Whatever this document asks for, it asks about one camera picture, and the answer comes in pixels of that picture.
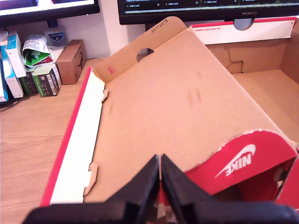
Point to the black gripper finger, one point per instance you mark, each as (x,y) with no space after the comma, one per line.
(142,186)
(177,186)

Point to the red Nike shoebox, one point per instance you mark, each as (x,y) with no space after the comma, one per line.
(168,105)

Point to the green and black carton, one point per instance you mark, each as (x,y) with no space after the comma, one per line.
(28,84)
(47,81)

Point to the small brown cardboard box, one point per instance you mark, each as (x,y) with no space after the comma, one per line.
(70,63)

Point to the white and blue carton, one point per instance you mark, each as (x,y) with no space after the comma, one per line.
(11,86)
(15,56)

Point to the Cuticura sanitizer bottle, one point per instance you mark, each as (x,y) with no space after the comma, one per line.
(54,35)

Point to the wide black Huawei monitor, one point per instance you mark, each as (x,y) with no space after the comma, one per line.
(210,9)

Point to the narrow black computer monitor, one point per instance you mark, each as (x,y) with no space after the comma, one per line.
(46,7)

